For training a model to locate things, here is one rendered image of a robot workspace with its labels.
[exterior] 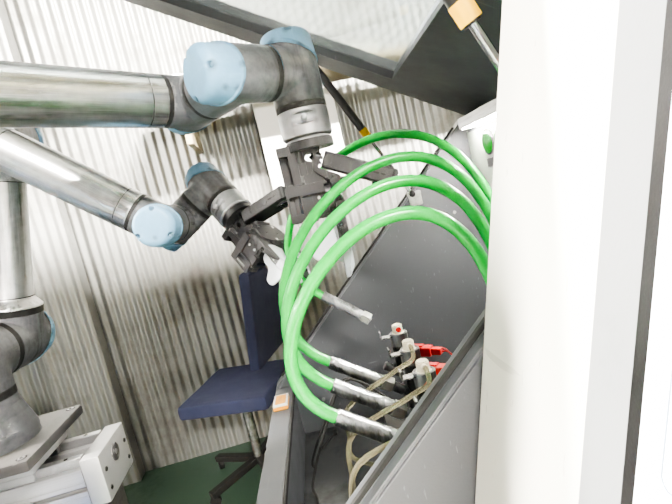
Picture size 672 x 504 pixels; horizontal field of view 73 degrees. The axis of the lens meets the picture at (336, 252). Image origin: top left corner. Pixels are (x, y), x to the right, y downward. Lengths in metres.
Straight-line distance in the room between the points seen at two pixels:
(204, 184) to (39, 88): 0.40
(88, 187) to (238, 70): 0.39
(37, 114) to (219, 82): 0.22
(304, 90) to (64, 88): 0.30
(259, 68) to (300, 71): 0.07
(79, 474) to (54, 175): 0.52
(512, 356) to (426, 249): 0.72
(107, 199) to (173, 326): 2.02
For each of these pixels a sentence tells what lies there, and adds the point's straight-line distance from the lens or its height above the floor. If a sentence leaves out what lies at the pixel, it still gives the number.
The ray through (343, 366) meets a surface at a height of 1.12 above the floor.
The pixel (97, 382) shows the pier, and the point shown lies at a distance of 2.94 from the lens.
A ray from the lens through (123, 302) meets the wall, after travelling 2.88.
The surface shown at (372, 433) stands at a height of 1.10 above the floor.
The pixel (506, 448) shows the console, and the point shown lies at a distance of 0.35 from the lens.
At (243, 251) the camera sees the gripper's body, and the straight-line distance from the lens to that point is 0.88.
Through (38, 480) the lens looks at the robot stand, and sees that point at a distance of 1.03.
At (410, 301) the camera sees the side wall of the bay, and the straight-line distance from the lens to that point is 1.04.
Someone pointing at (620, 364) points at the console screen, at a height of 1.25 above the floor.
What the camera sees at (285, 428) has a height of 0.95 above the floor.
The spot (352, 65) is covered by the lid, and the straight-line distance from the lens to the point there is 1.01.
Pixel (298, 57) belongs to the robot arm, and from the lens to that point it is 0.68.
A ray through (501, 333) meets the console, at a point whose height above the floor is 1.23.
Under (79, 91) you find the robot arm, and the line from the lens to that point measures 0.66.
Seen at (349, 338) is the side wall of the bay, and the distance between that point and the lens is 1.04.
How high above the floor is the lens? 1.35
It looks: 7 degrees down
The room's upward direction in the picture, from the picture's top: 13 degrees counter-clockwise
